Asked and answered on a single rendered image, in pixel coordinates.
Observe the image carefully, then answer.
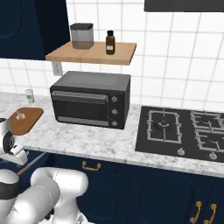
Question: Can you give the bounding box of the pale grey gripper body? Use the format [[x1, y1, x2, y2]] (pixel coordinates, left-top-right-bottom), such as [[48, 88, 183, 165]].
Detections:
[[0, 144, 29, 166]]

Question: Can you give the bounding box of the brown wooden cutting board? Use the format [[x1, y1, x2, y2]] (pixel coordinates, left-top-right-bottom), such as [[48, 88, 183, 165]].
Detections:
[[5, 107, 45, 137]]

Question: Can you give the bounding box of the white garlic bulb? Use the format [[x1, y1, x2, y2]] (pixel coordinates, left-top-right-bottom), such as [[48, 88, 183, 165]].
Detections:
[[15, 110, 27, 122]]

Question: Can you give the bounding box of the thin grey and brown rod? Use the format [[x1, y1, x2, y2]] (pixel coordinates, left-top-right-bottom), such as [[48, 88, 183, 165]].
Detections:
[[17, 151, 47, 177]]

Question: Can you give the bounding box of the toaster oven glass door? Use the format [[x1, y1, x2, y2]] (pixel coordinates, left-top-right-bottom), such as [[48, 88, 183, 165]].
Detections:
[[51, 90, 110, 128]]

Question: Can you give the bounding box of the navy drawer front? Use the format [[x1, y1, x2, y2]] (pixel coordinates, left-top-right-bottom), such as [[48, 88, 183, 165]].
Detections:
[[47, 153, 131, 224]]

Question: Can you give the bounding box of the black toaster oven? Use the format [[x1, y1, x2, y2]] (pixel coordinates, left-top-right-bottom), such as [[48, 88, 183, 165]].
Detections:
[[49, 70, 132, 130]]

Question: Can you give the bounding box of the grey jar with black lid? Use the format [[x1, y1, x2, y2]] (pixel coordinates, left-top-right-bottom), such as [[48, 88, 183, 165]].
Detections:
[[69, 22, 95, 50]]

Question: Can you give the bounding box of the brown glass bottle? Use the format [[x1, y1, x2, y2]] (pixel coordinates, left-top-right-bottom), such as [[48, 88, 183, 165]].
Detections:
[[105, 30, 116, 56]]

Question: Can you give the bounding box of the wide navy cupboard door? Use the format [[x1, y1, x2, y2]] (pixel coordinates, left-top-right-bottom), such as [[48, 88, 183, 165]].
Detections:
[[128, 164, 217, 224]]

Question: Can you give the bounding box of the black gas hob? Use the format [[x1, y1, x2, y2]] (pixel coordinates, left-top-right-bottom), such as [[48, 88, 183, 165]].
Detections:
[[134, 105, 224, 164]]

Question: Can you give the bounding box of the narrow navy cupboard door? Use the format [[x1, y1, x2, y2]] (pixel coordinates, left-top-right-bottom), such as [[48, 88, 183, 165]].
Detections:
[[210, 177, 224, 224]]

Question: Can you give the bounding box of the dark grey extractor hood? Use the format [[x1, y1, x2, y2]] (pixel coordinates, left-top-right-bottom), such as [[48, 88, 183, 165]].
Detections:
[[143, 0, 224, 13]]

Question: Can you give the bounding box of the gold curved drawer handle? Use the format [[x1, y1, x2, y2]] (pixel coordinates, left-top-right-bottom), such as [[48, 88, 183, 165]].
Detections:
[[81, 160, 102, 172]]

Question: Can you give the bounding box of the grey toaster oven door handle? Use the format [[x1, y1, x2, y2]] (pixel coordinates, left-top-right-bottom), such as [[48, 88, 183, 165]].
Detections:
[[51, 90, 109, 105]]

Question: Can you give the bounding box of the white wall socket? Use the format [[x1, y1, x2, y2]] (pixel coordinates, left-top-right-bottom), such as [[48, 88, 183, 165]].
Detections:
[[52, 61, 64, 77]]

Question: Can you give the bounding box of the wooden wall shelf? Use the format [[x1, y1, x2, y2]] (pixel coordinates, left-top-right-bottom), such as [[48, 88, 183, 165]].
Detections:
[[45, 40, 137, 67]]

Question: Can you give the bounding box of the navy wall cupboard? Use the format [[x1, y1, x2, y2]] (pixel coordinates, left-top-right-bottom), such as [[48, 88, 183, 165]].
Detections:
[[0, 0, 71, 61]]

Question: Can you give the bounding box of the gold curved cupboard handle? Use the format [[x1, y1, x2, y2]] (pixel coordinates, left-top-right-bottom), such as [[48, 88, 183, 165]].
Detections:
[[203, 203, 218, 224], [189, 200, 203, 224]]

